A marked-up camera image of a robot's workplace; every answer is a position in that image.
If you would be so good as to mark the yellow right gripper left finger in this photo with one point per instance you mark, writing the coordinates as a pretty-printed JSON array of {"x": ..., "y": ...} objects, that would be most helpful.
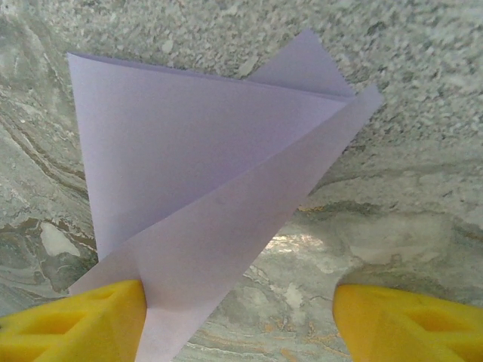
[{"x": 75, "y": 328}]

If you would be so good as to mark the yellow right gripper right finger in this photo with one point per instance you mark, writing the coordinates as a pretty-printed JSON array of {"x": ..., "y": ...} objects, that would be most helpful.
[{"x": 415, "y": 332}]

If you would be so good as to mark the lilac cloth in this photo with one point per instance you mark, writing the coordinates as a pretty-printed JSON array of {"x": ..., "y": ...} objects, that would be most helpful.
[{"x": 188, "y": 151}]

